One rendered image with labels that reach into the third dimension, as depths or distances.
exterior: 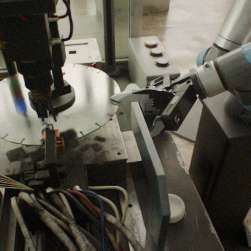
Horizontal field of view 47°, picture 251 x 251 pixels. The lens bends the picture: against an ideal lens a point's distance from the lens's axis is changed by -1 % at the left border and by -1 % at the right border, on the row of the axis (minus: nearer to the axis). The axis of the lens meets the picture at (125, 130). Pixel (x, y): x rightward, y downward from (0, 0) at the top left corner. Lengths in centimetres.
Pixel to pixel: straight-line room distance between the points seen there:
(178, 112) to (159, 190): 22
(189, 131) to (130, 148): 132
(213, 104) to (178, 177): 37
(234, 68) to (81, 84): 37
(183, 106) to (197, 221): 27
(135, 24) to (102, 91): 48
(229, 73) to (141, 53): 43
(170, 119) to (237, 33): 30
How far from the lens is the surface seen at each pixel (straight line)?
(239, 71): 66
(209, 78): 66
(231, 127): 99
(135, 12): 114
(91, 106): 68
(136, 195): 74
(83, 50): 105
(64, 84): 62
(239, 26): 79
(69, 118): 65
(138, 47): 106
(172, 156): 85
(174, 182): 78
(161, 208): 48
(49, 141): 56
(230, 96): 103
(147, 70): 92
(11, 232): 67
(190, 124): 211
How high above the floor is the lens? 135
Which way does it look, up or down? 42 degrees down
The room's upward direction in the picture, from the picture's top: straight up
